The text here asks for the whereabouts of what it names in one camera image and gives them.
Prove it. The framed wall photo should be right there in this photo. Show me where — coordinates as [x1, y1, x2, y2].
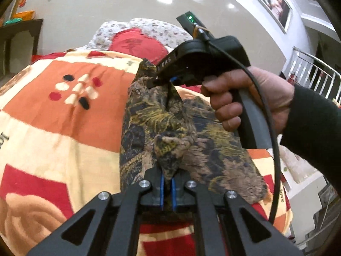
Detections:
[258, 0, 292, 33]

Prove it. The red orange patchwork blanket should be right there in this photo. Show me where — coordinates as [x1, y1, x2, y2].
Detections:
[1, 51, 274, 255]

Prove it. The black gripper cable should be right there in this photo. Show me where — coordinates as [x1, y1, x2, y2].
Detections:
[195, 25, 282, 224]

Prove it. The black sleeved right forearm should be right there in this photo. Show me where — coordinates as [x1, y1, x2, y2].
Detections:
[280, 86, 340, 192]

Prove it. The orange box on table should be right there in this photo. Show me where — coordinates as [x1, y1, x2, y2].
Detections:
[12, 10, 35, 21]

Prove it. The person's right hand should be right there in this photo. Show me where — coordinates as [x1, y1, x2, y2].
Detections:
[200, 65, 295, 135]

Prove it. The dark floral patterned shirt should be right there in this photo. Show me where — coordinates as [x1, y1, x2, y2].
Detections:
[120, 60, 268, 204]

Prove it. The metal stair railing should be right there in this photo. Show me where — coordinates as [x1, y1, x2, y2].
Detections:
[283, 47, 340, 105]

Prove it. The floral padded headboard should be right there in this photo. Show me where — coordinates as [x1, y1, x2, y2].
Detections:
[86, 18, 192, 50]

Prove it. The left red heart cushion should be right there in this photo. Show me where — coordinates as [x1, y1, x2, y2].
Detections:
[108, 28, 168, 65]

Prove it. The dark wooden side table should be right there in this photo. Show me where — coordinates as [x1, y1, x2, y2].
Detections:
[1, 19, 43, 77]

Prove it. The white upholstered chair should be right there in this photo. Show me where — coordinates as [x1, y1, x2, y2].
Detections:
[279, 144, 327, 200]

